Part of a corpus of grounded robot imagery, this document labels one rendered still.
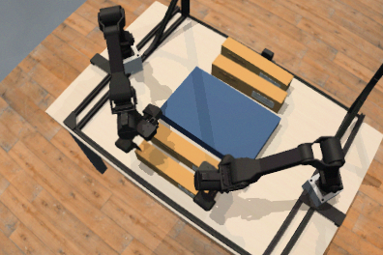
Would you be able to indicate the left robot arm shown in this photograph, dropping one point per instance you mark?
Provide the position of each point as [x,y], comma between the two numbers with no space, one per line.
[246,171]

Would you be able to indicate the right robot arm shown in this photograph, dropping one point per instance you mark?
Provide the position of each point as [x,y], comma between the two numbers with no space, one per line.
[120,91]

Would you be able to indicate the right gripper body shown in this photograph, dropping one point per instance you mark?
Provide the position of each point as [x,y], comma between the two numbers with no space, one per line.
[150,110]

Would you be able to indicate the blue flat platform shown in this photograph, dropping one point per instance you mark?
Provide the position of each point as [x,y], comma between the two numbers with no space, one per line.
[217,117]

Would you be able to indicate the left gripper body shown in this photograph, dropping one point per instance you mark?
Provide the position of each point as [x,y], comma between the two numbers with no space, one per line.
[206,200]

